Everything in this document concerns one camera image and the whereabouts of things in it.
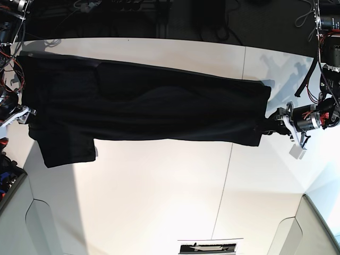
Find black t-shirt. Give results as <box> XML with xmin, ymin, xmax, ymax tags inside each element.
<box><xmin>19</xmin><ymin>55</ymin><xmax>271</xmax><ymax>168</ymax></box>

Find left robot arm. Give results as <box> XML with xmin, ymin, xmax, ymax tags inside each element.
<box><xmin>264</xmin><ymin>1</ymin><xmax>339</xmax><ymax>151</ymax></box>

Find printed paper sheet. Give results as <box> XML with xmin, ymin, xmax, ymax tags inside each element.
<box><xmin>178</xmin><ymin>238</ymin><xmax>244</xmax><ymax>255</ymax></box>

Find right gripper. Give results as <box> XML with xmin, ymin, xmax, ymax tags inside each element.
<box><xmin>1</xmin><ymin>92</ymin><xmax>37</xmax><ymax>128</ymax></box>

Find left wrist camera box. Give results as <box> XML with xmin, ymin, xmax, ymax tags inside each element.
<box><xmin>289</xmin><ymin>144</ymin><xmax>307</xmax><ymax>159</ymax></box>

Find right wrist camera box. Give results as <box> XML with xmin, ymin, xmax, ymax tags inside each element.
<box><xmin>0</xmin><ymin>125</ymin><xmax>7</xmax><ymax>139</ymax></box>

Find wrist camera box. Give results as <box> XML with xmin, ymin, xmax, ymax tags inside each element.
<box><xmin>0</xmin><ymin>125</ymin><xmax>7</xmax><ymax>139</ymax></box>
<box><xmin>289</xmin><ymin>144</ymin><xmax>307</xmax><ymax>159</ymax></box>

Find grey left corner panel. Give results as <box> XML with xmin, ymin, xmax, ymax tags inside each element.
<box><xmin>0</xmin><ymin>172</ymin><xmax>63</xmax><ymax>255</ymax></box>

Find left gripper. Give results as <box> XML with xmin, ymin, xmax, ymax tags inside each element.
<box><xmin>261</xmin><ymin>101</ymin><xmax>320</xmax><ymax>150</ymax></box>

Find pile of orange black tools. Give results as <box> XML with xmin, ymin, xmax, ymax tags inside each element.
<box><xmin>1</xmin><ymin>138</ymin><xmax>23</xmax><ymax>200</ymax></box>

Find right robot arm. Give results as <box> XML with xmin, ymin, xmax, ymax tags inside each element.
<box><xmin>1</xmin><ymin>0</ymin><xmax>35</xmax><ymax>129</ymax></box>

